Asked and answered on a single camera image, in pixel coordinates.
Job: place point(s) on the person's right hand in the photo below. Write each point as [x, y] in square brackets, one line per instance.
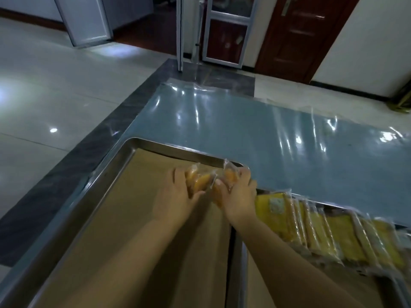
[239, 202]

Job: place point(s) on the person's left hand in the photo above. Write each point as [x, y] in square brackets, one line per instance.
[173, 202]

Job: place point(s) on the person's right thumb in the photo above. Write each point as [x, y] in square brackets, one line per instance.
[220, 188]

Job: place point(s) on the person's left thumb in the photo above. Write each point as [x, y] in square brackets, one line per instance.
[198, 196]

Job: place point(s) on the clear-wrapped yellow bread packet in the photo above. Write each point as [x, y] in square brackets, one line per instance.
[229, 178]
[202, 181]

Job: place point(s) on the person's right forearm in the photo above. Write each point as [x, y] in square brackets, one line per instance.
[282, 269]

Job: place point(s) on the person's left forearm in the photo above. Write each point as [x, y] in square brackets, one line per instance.
[128, 266]

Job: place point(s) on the clear plastic table cover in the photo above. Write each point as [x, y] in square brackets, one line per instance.
[244, 131]

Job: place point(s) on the brown paper tray liner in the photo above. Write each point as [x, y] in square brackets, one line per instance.
[135, 195]

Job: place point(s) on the steel baking tray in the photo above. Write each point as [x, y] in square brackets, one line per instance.
[96, 189]
[390, 290]

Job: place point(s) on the row of yellow bread packets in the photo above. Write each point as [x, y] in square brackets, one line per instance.
[324, 230]

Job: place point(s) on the aluminium framed glass door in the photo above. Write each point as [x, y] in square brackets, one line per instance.
[228, 35]

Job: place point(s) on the dark brown wooden door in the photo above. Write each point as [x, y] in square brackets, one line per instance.
[298, 38]

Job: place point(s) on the gold metal stand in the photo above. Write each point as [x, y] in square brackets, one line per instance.
[403, 99]

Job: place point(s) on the white door panel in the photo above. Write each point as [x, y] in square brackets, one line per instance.
[83, 19]

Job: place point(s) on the aluminium door post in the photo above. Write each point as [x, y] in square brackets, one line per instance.
[179, 32]

